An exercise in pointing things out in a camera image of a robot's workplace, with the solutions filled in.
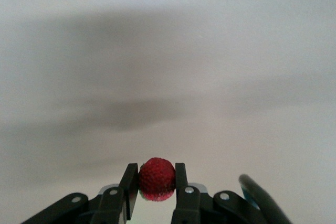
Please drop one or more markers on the red strawberry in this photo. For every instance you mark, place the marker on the red strawberry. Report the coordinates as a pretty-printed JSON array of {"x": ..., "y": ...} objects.
[{"x": 157, "y": 179}]

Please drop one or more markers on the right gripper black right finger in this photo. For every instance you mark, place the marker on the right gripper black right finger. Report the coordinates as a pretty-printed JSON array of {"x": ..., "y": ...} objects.
[{"x": 191, "y": 205}]

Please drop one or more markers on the brown table mat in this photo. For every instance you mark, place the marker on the brown table mat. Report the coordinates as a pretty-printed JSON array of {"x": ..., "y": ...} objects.
[{"x": 168, "y": 51}]

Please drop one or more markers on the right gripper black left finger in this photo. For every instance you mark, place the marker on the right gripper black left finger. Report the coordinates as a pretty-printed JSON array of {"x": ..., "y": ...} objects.
[{"x": 115, "y": 205}]

